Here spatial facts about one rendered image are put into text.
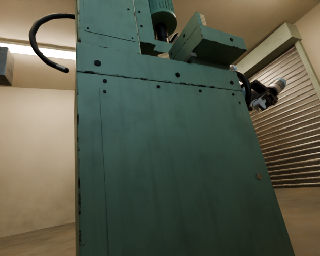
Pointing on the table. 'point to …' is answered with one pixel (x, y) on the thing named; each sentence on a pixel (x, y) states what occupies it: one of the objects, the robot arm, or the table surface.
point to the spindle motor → (163, 14)
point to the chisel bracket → (161, 48)
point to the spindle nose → (160, 28)
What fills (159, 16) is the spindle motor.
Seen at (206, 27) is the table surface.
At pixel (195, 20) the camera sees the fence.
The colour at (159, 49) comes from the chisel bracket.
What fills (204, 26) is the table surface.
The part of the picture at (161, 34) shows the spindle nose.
